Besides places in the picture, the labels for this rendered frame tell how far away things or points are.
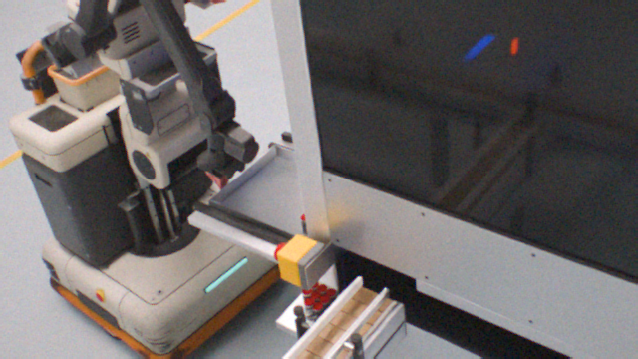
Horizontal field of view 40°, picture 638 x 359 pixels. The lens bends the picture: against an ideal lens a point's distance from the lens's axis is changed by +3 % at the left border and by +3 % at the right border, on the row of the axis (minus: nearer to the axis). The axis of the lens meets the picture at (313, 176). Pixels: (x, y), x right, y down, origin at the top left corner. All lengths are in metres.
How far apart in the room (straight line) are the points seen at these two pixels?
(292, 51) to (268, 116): 2.54
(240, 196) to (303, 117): 0.59
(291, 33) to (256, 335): 1.67
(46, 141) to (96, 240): 0.40
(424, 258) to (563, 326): 0.27
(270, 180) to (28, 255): 1.65
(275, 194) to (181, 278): 0.82
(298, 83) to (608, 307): 0.63
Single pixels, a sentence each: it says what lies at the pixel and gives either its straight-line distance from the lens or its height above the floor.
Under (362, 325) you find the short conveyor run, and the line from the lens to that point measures 1.65.
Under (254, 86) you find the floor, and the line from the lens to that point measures 4.27.
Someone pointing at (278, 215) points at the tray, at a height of 0.88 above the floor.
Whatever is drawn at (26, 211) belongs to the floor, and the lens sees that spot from 3.83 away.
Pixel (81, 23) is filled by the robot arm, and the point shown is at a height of 1.29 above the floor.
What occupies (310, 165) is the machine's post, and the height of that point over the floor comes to 1.21.
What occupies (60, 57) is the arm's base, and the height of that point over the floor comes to 1.17.
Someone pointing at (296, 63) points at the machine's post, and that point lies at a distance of 1.50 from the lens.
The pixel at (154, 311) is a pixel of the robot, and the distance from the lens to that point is 2.75.
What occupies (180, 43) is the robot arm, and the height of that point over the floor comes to 1.32.
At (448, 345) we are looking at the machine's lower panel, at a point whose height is 0.87.
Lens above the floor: 2.17
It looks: 37 degrees down
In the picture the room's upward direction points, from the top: 8 degrees counter-clockwise
